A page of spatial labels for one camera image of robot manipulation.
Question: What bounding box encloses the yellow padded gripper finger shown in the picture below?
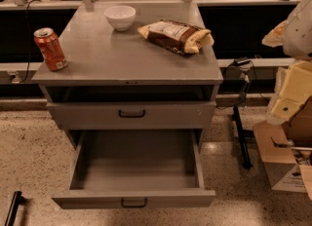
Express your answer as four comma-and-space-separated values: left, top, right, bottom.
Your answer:
262, 20, 287, 48
266, 60, 312, 125

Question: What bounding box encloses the brown chip bag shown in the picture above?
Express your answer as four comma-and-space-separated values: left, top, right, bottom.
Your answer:
137, 19, 215, 55

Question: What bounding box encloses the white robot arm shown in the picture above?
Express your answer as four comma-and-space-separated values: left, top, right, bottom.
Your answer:
262, 0, 312, 125

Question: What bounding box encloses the closed grey drawer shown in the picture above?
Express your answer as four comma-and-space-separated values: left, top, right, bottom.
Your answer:
47, 101, 215, 130

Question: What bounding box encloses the grey drawer cabinet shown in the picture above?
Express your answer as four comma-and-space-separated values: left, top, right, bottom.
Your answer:
33, 2, 222, 145

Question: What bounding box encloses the open grey drawer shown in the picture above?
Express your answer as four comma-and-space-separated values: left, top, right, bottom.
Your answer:
53, 130, 215, 209

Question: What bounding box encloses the black stand with power adapter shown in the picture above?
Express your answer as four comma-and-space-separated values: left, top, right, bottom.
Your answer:
222, 57, 254, 170

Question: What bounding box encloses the cardboard box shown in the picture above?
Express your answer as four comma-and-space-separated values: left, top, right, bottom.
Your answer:
253, 99, 312, 200

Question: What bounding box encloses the white ceramic bowl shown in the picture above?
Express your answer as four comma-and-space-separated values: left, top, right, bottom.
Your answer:
104, 5, 137, 31

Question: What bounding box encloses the orange soda can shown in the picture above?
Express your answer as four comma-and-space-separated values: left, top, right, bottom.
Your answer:
33, 27, 67, 71

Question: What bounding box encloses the black bar on floor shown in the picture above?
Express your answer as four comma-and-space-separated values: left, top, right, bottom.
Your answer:
5, 191, 26, 226

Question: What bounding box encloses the black cable on left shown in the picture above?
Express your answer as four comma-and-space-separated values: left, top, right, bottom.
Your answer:
19, 0, 43, 84

